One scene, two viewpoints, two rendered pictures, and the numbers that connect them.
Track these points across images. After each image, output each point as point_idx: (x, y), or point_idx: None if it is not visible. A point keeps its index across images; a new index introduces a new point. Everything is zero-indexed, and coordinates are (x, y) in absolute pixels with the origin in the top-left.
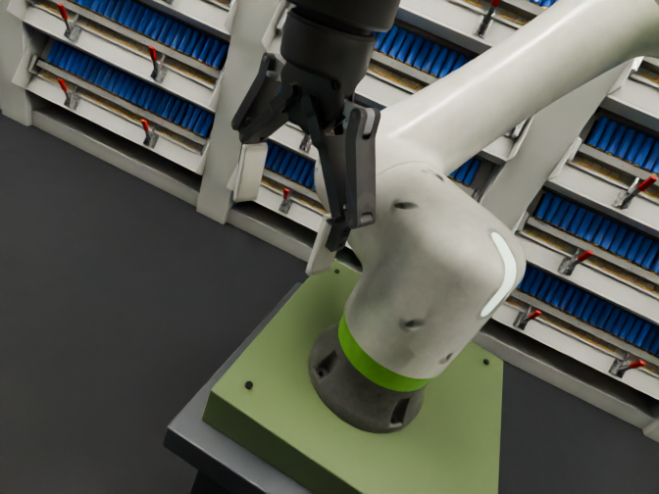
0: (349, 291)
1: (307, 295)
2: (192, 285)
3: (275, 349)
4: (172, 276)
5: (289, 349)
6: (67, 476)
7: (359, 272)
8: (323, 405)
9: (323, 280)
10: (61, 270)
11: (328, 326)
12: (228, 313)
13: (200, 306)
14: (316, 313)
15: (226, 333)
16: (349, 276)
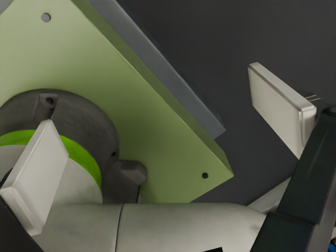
0: (172, 176)
1: (172, 128)
2: (329, 33)
3: (95, 63)
4: None
5: (94, 80)
6: None
7: (278, 200)
8: (22, 89)
9: (193, 154)
10: None
11: (123, 133)
12: (280, 60)
13: (298, 34)
14: (144, 128)
15: (256, 51)
16: (195, 185)
